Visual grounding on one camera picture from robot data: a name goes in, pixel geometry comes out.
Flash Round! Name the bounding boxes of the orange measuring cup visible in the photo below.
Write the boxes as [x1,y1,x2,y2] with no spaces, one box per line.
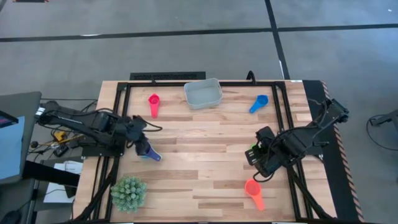
[244,178,266,212]

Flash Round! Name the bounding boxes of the blue measuring cup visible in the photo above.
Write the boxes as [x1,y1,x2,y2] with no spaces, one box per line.
[248,94,269,114]

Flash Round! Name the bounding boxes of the white plastic basket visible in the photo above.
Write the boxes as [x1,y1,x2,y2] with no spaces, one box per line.
[183,77,223,111]

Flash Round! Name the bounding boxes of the blue laptop screen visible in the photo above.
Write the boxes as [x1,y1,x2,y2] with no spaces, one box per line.
[0,110,26,180]

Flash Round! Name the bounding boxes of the white paper sheets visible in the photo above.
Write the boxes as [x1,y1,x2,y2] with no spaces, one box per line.
[43,161,84,205]

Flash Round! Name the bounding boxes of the black table side panel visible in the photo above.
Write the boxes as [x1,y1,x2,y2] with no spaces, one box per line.
[302,80,364,222]

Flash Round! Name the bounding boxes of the yellow hand tool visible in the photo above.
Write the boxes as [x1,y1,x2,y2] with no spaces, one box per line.
[53,130,68,142]

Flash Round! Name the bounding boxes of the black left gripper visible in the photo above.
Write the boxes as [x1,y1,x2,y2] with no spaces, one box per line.
[122,114,153,157]

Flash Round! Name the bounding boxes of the pink measuring cup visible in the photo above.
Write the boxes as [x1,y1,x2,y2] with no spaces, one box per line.
[147,93,161,119]

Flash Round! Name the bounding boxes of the black aluminium table frame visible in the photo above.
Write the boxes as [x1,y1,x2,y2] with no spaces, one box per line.
[73,80,340,224]

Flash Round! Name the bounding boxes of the purple measuring cup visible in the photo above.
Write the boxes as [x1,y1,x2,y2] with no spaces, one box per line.
[141,142,163,162]

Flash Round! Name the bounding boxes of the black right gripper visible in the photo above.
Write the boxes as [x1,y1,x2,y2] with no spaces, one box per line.
[244,126,284,179]

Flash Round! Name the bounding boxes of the green artificial succulent plant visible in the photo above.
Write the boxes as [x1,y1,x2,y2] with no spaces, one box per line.
[110,175,148,214]

